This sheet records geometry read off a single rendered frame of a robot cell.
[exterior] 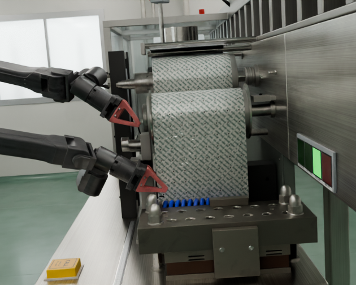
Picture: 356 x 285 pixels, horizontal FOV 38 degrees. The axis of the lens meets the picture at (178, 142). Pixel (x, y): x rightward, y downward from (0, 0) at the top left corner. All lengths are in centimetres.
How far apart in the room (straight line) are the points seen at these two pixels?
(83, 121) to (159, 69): 548
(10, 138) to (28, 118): 591
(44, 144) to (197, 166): 39
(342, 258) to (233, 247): 53
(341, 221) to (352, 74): 83
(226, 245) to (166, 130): 34
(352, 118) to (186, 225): 49
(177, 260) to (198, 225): 10
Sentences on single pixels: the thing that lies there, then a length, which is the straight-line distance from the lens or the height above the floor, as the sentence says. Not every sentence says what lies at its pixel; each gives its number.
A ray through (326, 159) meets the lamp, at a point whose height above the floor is 120.
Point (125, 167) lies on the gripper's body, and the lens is 130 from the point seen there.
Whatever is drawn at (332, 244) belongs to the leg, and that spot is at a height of 84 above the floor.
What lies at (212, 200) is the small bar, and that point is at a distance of 128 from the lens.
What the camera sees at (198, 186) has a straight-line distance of 133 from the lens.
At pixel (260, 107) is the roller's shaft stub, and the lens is 137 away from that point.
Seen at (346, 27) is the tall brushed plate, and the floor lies 142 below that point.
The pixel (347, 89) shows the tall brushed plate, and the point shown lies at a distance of 83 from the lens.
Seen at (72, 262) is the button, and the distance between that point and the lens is 131.
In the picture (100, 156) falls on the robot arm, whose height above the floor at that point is 117.
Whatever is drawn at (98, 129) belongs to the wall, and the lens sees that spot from 698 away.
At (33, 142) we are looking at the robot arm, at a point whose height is 123.
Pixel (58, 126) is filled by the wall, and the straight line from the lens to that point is 707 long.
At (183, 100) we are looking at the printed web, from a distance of 131.
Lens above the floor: 138
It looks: 8 degrees down
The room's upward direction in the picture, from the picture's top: 4 degrees counter-clockwise
